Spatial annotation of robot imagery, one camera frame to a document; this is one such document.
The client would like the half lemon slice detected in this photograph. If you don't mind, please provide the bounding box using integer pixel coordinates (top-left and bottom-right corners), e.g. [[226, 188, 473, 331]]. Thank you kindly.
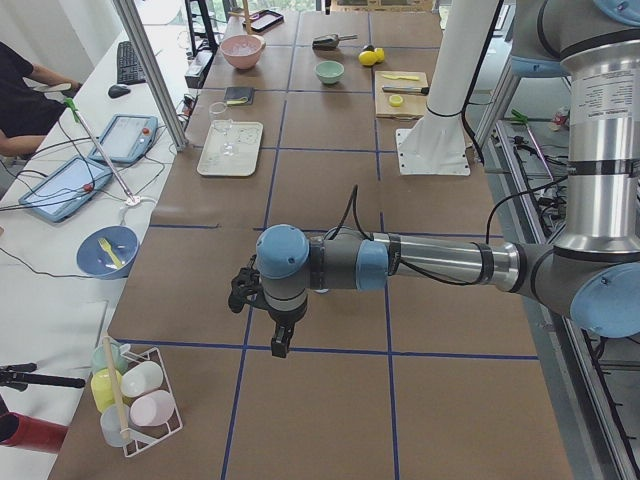
[[388, 94, 404, 108]]

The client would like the black keyboard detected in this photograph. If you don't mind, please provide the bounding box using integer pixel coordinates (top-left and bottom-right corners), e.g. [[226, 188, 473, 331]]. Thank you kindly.
[[116, 41, 146, 85]]

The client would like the pink cup in rack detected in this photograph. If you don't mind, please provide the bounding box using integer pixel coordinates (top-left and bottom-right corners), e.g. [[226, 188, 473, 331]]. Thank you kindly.
[[130, 390, 176, 427]]

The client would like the aluminium frame post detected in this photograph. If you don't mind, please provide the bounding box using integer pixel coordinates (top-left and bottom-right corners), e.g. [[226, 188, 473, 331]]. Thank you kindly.
[[112, 0, 188, 152]]

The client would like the blue teach pendant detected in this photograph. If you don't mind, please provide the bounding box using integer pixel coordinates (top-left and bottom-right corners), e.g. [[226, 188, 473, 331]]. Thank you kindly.
[[98, 114, 159, 165], [19, 156, 113, 223]]

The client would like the cream bear tray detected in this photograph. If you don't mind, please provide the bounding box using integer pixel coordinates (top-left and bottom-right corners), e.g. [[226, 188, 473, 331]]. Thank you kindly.
[[196, 120, 263, 177]]

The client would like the wooden mug tree stand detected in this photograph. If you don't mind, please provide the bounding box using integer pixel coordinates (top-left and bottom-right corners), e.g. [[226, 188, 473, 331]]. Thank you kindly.
[[228, 0, 254, 35]]

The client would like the metal ice scoop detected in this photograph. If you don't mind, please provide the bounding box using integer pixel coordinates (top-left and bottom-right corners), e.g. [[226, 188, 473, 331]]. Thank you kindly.
[[311, 34, 358, 50]]

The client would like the yellow lemon small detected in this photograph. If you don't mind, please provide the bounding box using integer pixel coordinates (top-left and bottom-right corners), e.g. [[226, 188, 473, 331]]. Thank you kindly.
[[374, 47, 386, 63]]

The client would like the white wire cup rack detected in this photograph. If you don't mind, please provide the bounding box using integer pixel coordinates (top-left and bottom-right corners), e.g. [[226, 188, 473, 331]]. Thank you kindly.
[[90, 336, 183, 458]]

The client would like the steel muddler rod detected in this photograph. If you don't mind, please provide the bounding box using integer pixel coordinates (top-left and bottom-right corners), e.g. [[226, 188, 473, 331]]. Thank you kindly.
[[381, 86, 430, 96]]

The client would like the near blue teach pendant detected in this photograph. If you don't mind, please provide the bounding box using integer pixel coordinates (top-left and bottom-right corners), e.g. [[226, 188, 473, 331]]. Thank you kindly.
[[19, 156, 113, 223]]

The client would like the green cup in rack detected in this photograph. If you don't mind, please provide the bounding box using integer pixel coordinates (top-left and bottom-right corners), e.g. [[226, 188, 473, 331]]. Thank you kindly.
[[91, 342, 128, 375]]

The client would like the yellow cup in rack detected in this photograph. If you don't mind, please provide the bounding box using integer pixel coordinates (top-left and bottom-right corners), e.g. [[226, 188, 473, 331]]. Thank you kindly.
[[90, 368, 115, 413]]

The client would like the blue bowl with fork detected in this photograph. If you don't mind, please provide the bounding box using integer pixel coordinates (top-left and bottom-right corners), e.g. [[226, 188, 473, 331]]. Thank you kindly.
[[76, 225, 139, 280]]

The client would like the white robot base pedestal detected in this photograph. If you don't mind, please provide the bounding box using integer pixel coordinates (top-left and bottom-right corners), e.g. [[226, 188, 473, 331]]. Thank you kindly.
[[396, 0, 502, 176]]

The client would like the clear wine glass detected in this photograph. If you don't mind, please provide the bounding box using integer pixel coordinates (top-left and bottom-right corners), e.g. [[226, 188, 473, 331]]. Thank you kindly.
[[208, 101, 236, 157]]

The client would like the wooden cutting board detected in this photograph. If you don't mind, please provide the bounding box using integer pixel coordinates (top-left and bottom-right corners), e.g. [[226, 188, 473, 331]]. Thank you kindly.
[[374, 71, 429, 119]]

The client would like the yellow plastic knife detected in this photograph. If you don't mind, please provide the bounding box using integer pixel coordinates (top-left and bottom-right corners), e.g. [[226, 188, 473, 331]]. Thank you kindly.
[[381, 74, 420, 81]]

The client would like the yellow lemon large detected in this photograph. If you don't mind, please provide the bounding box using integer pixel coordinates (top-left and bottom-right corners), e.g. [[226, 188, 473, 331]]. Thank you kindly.
[[358, 50, 378, 67]]

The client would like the black camera tripod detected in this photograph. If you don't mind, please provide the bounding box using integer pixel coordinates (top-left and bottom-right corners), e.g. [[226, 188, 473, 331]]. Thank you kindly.
[[1, 363, 86, 392]]

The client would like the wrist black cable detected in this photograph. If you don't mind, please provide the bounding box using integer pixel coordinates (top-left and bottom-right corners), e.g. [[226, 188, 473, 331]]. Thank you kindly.
[[329, 184, 561, 286]]

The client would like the far blue teach pendant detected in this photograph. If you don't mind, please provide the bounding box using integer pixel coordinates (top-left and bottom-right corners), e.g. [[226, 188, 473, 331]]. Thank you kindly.
[[98, 114, 159, 165]]

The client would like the white cup in rack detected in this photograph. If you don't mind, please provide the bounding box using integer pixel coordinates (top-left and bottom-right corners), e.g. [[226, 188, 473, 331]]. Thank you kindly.
[[121, 361, 164, 398]]

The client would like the grey folded cloth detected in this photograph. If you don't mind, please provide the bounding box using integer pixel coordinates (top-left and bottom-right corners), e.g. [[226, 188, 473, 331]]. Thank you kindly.
[[223, 86, 255, 106]]

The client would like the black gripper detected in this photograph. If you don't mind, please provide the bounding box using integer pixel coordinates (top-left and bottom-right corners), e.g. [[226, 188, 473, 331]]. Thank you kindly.
[[228, 254, 308, 357]]

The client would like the black computer mouse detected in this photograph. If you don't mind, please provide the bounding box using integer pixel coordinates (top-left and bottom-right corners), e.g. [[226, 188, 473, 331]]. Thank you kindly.
[[107, 84, 131, 99]]

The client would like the green ceramic bowl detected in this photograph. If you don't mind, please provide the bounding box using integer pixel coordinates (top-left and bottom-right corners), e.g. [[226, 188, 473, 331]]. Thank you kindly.
[[314, 60, 345, 85]]

